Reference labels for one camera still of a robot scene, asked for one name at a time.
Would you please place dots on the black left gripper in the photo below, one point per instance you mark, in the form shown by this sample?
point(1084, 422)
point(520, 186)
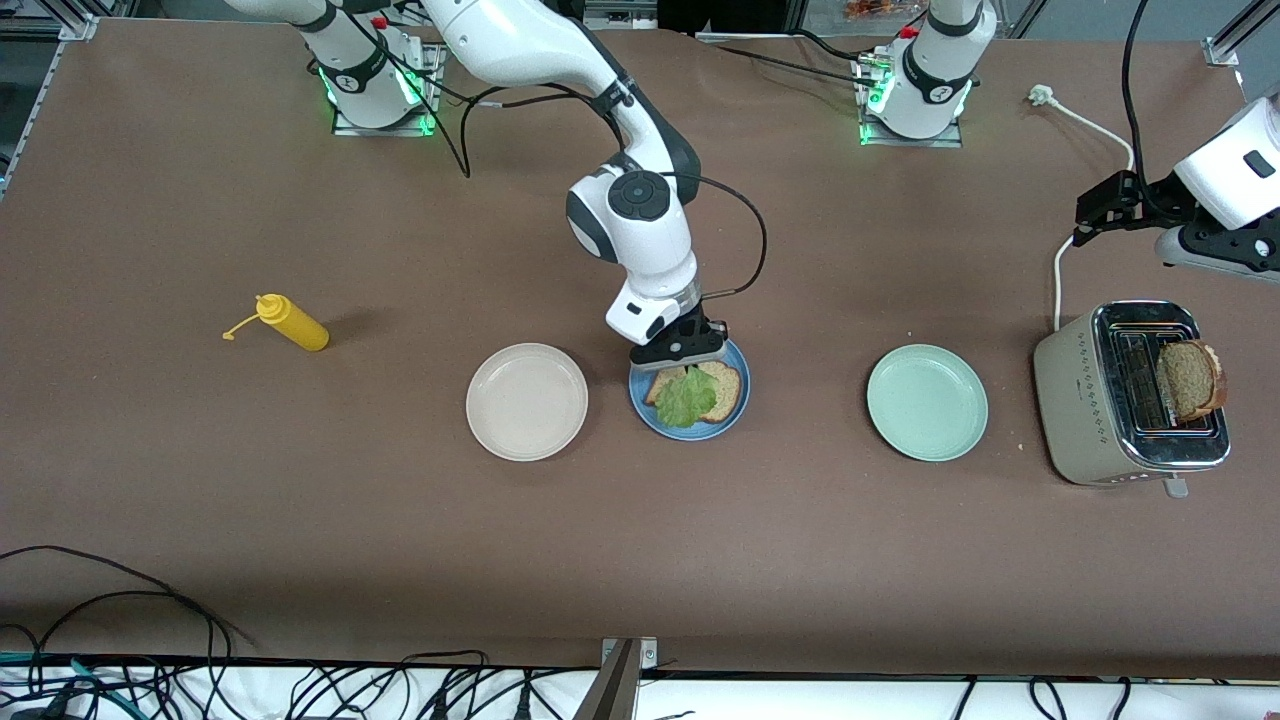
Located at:
point(1143, 197)

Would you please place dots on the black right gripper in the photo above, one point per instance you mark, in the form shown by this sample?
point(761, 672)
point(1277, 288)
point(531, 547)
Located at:
point(701, 327)

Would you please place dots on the green lettuce leaf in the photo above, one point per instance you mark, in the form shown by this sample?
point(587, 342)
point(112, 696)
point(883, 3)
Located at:
point(685, 398)

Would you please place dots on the brown bread slice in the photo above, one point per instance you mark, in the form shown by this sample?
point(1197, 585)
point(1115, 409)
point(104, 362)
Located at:
point(1190, 380)
point(728, 390)

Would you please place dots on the yellow mustard squeeze bottle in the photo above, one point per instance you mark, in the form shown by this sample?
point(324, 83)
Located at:
point(295, 325)

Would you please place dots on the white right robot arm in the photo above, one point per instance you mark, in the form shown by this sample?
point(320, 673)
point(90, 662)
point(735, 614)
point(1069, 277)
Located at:
point(640, 240)

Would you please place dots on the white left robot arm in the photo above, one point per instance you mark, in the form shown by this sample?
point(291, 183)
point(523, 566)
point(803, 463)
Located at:
point(935, 75)

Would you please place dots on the blue round plate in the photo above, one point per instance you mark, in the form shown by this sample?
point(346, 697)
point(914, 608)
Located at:
point(690, 433)

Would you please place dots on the beige round plate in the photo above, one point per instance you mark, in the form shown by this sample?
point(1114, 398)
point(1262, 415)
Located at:
point(527, 402)

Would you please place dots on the green round plate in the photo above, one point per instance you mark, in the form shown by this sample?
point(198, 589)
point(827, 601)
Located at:
point(927, 402)

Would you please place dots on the beige chrome toaster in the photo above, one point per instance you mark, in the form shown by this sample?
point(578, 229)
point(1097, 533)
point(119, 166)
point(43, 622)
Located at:
point(1075, 400)

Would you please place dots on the aluminium corner profile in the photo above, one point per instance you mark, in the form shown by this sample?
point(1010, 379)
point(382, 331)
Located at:
point(1222, 50)
point(78, 28)

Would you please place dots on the orange snack packet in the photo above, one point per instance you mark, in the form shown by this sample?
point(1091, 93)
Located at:
point(870, 10)

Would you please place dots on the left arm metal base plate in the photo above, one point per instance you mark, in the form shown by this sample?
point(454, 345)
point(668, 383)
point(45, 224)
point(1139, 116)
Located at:
point(905, 143)

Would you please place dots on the small metal bracket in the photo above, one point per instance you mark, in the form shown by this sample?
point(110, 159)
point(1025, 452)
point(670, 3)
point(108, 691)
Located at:
point(648, 652)

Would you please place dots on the aluminium profile post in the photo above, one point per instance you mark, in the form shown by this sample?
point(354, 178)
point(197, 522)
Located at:
point(610, 695)

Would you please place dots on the aluminium frame rail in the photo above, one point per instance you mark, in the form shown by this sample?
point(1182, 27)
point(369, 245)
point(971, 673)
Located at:
point(625, 15)

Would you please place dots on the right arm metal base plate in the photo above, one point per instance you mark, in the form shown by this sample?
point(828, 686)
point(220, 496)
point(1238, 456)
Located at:
point(436, 100)

